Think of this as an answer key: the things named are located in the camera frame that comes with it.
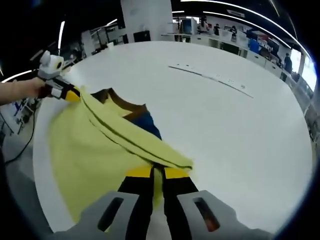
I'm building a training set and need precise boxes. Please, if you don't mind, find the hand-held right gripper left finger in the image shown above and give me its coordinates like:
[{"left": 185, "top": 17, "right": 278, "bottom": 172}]
[{"left": 53, "top": 165, "right": 155, "bottom": 240}]

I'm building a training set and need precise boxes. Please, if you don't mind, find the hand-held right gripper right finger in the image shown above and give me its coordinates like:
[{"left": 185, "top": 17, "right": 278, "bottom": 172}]
[{"left": 162, "top": 167, "right": 273, "bottom": 240}]

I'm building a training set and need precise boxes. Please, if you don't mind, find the yellow blue grey garment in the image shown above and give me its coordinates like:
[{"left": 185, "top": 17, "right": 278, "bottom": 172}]
[{"left": 47, "top": 84, "right": 196, "bottom": 226}]

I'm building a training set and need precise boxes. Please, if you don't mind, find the white template strip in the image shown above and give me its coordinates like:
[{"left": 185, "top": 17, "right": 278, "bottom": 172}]
[{"left": 167, "top": 64, "right": 255, "bottom": 99}]

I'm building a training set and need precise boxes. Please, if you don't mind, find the person's left hand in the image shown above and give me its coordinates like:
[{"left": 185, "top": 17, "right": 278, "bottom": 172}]
[{"left": 32, "top": 78, "right": 54, "bottom": 97}]

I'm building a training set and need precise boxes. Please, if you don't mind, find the short ceiling light strip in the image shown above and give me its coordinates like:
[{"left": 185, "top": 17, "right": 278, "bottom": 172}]
[{"left": 59, "top": 20, "right": 66, "bottom": 49}]

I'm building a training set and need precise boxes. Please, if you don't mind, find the black cabinet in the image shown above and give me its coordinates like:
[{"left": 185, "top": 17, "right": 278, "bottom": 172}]
[{"left": 133, "top": 30, "right": 152, "bottom": 43}]

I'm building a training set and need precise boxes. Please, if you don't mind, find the white square pillar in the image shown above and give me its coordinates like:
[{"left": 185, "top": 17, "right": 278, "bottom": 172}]
[{"left": 120, "top": 0, "right": 174, "bottom": 44}]

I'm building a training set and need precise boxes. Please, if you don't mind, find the long ceiling light strip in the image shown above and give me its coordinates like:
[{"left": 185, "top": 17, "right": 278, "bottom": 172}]
[
  {"left": 179, "top": 0, "right": 299, "bottom": 41},
  {"left": 202, "top": 10, "right": 291, "bottom": 49}
]

